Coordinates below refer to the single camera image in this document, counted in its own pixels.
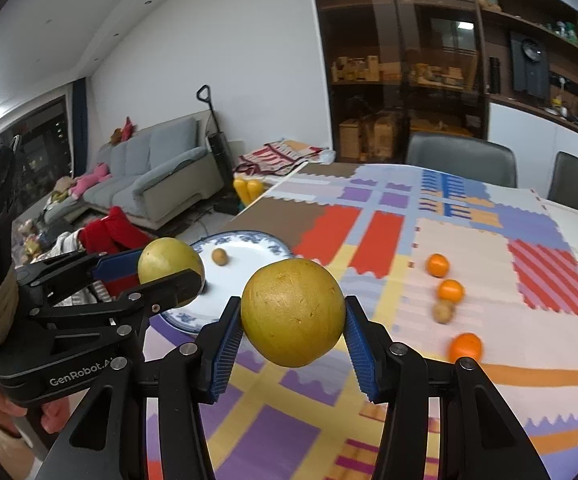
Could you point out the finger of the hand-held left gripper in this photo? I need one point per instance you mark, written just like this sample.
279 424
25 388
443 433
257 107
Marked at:
169 292
114 265

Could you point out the black thermos bottle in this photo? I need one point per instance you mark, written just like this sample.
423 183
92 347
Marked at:
494 76

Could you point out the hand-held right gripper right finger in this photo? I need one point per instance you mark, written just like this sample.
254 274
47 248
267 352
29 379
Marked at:
361 355

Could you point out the wooden wall shelf unit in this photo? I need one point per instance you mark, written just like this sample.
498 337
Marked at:
564 60

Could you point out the small brown fruit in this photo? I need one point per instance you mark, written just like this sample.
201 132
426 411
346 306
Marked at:
443 312
219 256

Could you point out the large yellow-green pear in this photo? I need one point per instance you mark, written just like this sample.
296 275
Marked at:
293 312

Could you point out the black upright vacuum cleaner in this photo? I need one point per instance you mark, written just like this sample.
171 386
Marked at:
217 145

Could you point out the red garment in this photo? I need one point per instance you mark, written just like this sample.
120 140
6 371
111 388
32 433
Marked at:
114 235

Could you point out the pink plush toy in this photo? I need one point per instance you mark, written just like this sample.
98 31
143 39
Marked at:
89 180

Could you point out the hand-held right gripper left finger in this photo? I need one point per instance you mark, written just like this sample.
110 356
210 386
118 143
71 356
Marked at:
224 350

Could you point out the striped beige cloth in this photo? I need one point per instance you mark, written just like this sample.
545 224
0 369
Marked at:
64 247

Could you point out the grey sofa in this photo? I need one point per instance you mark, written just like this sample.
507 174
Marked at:
164 160

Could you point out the yellow plastic child chair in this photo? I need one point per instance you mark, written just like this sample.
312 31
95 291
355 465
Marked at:
248 190

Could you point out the small yellow-green pear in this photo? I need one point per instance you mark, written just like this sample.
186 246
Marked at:
169 265

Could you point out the dark glass display cabinet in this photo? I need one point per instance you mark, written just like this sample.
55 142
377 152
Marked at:
399 60

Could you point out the blue curtain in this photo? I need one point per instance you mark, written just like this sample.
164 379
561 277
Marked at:
80 130

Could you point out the orange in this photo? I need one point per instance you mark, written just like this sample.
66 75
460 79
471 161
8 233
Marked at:
465 347
450 291
438 265

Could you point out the red plush toy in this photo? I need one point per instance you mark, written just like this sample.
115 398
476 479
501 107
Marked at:
125 131

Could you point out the blue and white plate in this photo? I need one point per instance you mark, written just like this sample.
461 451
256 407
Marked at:
249 252

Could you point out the black wall appliance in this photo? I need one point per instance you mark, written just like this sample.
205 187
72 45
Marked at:
529 62

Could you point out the person's left hand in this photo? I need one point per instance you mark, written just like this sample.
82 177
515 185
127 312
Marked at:
54 417

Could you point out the colourful patchwork tablecloth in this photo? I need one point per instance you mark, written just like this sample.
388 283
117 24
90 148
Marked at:
459 240

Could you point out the folded red patterned blanket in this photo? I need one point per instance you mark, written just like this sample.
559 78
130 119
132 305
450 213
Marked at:
284 155

